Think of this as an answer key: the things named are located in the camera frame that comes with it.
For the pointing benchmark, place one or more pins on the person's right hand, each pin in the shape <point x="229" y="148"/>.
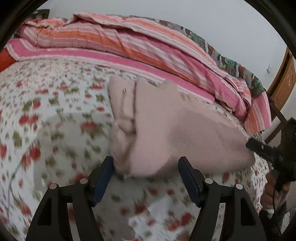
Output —
<point x="270" y="196"/>

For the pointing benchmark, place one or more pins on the white floral bed sheet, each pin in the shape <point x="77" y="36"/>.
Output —
<point x="56" y="119"/>

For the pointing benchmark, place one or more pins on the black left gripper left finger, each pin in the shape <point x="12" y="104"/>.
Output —
<point x="51" y="220"/>

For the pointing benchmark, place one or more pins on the pink orange striped quilt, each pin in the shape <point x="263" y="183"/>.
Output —
<point x="140" y="45"/>

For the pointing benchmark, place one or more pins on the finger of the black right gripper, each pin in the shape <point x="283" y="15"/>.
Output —
<point x="268" y="153"/>

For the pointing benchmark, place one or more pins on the red embroidered pillow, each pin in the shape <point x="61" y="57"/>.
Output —
<point x="6" y="60"/>

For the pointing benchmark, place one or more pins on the dark patterned floral blanket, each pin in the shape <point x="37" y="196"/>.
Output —
<point x="232" y="67"/>

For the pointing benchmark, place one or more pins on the dark wooden headboard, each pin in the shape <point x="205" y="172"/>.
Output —
<point x="39" y="14"/>

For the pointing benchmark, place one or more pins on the pink knit sweater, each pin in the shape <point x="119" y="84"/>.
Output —
<point x="156" y="125"/>

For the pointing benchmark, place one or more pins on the dark wooden footboard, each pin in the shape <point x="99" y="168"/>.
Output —
<point x="278" y="123"/>

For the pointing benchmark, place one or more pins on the brown wooden door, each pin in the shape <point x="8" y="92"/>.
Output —
<point x="283" y="84"/>

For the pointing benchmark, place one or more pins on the white wall switch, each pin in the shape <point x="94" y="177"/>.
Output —
<point x="268" y="68"/>

